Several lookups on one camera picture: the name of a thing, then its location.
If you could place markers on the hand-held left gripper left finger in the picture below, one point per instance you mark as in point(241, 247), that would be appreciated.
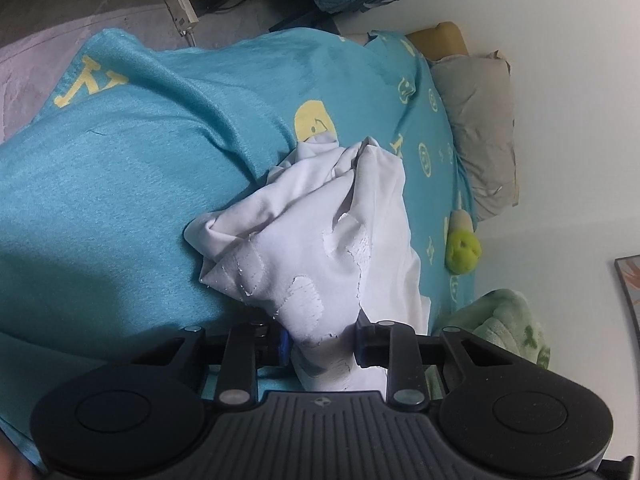
point(242, 355)

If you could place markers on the green plush toy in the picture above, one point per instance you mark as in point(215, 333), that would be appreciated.
point(462, 252)

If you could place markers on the teal printed bed sheet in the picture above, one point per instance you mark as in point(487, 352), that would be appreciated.
point(125, 185)

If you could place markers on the green printed fleece blanket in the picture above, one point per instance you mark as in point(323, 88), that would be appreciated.
point(505, 320)

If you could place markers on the white T-shirt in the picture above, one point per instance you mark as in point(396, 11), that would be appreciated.
point(310, 240)

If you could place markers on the framed leaf wall picture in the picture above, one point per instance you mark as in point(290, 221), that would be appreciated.
point(631, 285)

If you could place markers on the grey pillow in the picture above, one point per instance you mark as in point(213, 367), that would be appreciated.
point(480, 130)

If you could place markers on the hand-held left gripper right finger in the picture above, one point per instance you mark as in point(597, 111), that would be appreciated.
point(402, 355)

